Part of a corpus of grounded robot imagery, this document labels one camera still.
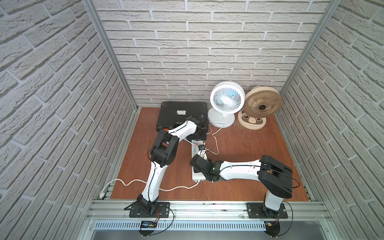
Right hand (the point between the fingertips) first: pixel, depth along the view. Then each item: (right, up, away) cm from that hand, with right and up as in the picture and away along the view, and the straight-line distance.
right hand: (198, 160), depth 88 cm
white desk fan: (+18, +38, +1) cm, 42 cm away
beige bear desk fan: (+39, +35, +2) cm, 52 cm away
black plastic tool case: (-19, +29, +19) cm, 40 cm away
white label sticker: (-12, +31, +19) cm, 38 cm away
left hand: (-2, +14, +15) cm, 21 cm away
